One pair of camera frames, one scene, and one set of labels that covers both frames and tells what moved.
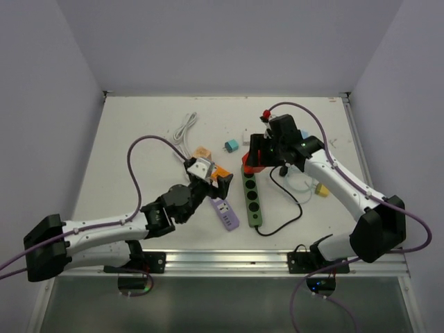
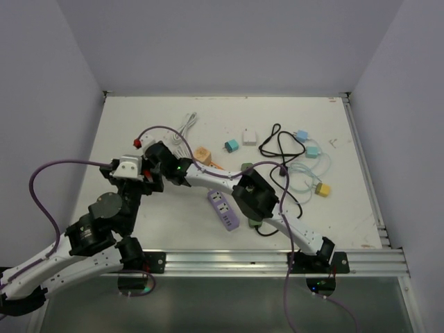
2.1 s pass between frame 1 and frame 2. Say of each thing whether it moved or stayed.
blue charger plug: stayed
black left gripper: moved
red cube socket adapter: moved
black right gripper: moved
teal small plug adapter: stayed
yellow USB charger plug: stayed
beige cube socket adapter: stayed
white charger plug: stayed
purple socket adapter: stayed
